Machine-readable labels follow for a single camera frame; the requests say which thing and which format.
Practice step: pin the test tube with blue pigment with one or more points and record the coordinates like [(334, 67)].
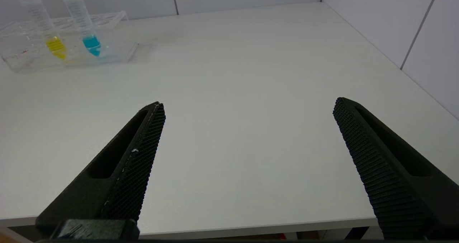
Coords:
[(91, 45)]

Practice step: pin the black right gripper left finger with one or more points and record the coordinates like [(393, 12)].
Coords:
[(118, 171)]

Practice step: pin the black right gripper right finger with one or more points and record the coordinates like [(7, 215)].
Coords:
[(394, 171)]

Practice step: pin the test tube with yellow pigment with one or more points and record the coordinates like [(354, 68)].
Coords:
[(55, 47)]

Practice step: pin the clear acrylic test tube rack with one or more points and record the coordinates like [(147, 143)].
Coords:
[(114, 38)]

